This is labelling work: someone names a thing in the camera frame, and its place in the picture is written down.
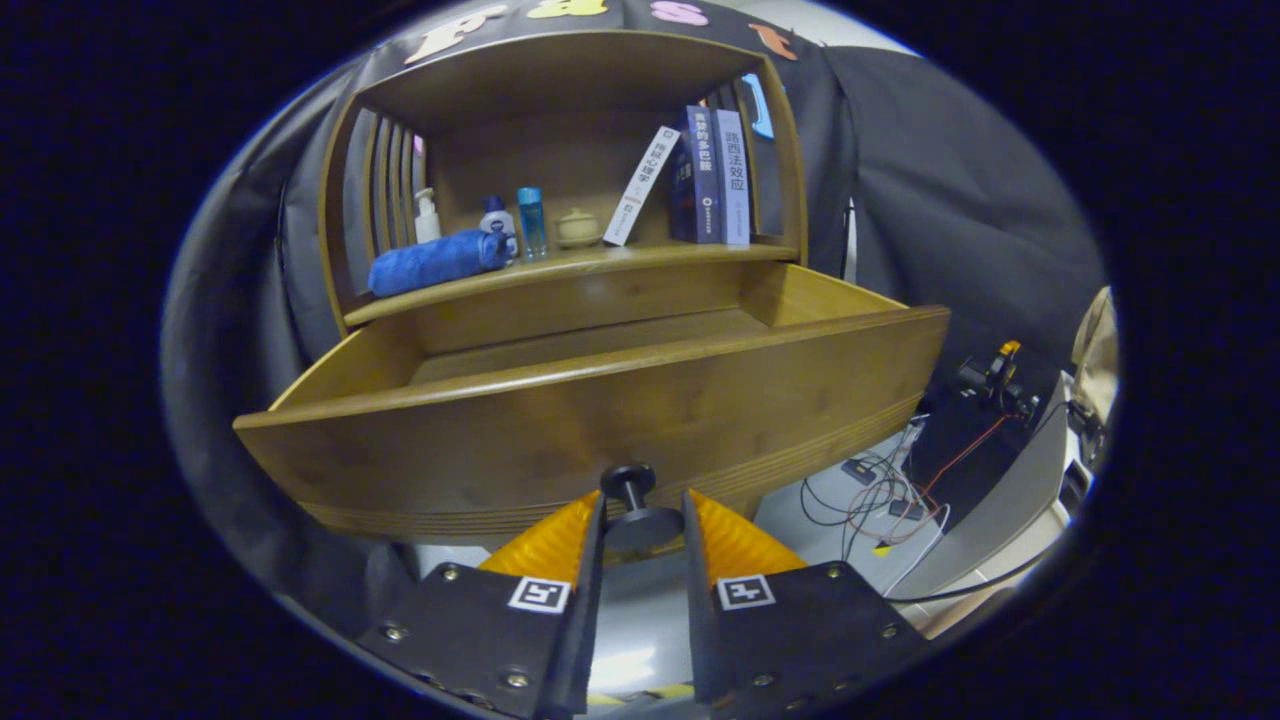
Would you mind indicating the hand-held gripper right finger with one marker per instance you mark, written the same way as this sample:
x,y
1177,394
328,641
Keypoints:
x,y
700,620

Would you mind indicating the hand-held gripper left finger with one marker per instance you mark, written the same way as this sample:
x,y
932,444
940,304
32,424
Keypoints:
x,y
580,620

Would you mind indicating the wooden countertop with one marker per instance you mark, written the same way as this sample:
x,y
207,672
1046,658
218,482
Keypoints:
x,y
600,262

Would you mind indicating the wooden cabinet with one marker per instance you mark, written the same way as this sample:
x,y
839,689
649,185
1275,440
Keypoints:
x,y
540,160

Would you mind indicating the yellow black floor tape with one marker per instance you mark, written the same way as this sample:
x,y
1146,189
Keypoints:
x,y
665,690

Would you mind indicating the black power adapter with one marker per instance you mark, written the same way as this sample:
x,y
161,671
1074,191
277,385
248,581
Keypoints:
x,y
858,470
907,509

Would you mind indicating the grey panel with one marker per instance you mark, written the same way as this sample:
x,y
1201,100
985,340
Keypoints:
x,y
1000,510

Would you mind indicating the orange and black device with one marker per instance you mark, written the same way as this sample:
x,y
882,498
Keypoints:
x,y
1000,375

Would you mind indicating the blue folded towel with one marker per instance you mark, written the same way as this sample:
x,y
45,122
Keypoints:
x,y
430,262

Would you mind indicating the beige lidded teacup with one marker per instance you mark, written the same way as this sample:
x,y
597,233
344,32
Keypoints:
x,y
578,230

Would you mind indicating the clear blue bottle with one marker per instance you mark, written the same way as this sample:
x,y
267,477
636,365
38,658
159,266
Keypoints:
x,y
531,225

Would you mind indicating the white bottle with blue cap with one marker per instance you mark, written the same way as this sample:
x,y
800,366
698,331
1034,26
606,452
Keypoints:
x,y
497,222

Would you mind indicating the white pump bottle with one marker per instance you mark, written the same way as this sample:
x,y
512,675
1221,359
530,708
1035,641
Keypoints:
x,y
427,225

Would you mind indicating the white book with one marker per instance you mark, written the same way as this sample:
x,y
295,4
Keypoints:
x,y
640,185

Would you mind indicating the dark blue book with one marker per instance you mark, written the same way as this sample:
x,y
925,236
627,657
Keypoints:
x,y
700,180

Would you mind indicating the pale purple book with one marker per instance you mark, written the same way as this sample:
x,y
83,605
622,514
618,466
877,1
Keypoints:
x,y
733,180

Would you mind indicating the black backdrop cloth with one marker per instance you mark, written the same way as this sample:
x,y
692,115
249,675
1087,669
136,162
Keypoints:
x,y
950,200

